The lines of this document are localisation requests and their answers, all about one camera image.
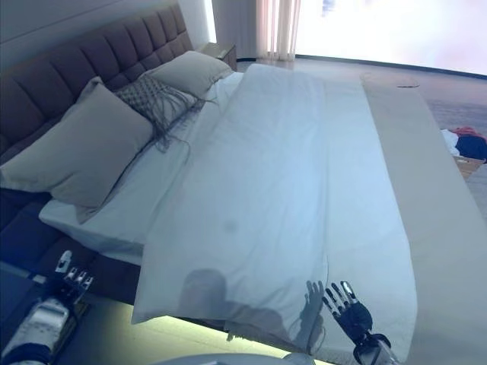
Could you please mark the beige pillow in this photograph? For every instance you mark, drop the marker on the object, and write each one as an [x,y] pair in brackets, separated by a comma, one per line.
[190,70]
[87,152]

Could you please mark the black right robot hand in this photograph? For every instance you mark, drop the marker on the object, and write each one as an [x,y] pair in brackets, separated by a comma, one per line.
[354,313]

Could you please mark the white duvet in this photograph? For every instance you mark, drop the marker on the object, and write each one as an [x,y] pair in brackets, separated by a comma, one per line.
[285,182]

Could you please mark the grey fringed macrame cushion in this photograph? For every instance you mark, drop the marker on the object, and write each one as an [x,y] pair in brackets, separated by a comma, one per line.
[152,99]

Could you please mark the brown tufted headboard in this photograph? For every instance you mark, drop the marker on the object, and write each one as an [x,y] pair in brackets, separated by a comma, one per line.
[49,80]

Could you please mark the white mattress sheet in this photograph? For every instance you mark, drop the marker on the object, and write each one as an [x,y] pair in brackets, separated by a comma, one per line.
[144,197]

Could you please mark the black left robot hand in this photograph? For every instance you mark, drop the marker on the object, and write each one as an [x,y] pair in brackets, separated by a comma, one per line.
[74,283]

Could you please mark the beige fringed bed blanket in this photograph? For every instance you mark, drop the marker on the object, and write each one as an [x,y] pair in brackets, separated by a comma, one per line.
[430,190]

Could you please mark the white garment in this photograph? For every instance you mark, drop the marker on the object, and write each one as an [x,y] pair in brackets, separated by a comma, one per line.
[451,142]

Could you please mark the grey striped rug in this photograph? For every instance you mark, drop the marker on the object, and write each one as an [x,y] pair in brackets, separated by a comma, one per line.
[464,110]

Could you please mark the red garment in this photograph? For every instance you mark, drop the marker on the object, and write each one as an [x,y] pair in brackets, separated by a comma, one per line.
[470,132]

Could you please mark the woven laundry basket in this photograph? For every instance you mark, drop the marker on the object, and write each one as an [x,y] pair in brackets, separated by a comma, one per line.
[473,167]

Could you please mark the small dark loop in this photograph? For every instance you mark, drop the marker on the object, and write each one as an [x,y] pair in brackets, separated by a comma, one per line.
[408,86]

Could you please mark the grey robot torso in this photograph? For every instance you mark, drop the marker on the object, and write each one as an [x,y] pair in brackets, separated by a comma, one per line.
[228,359]

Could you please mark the beige curtain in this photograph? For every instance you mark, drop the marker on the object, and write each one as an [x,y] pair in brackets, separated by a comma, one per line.
[277,28]

